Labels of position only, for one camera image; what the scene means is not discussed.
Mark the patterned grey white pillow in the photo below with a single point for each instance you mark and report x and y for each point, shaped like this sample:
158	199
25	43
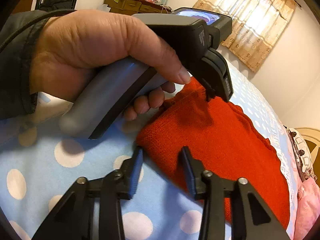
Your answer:
302	155

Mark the left dark sleeve forearm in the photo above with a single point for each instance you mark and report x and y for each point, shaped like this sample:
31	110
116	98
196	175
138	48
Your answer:
18	38

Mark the beige curtain far window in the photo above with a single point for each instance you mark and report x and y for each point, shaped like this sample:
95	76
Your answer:
256	26

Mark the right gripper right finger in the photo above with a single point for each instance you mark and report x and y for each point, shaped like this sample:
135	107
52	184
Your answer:
251	217

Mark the pink folded quilt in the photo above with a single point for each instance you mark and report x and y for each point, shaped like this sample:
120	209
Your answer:
308	208

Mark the cream round headboard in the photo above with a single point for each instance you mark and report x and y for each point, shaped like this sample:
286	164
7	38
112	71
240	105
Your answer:
312	138

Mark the brown wooden desk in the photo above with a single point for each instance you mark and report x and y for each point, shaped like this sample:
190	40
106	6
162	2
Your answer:
130	7

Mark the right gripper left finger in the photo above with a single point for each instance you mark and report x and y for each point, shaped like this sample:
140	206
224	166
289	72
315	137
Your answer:
72	216

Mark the person left hand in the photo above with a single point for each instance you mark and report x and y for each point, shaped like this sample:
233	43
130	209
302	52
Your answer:
71	46

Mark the red knitted sweater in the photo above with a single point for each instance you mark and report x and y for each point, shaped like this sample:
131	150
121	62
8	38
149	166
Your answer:
220	135

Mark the blue polka dot bedsheet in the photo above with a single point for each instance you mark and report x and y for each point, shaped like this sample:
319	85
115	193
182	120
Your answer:
39	163

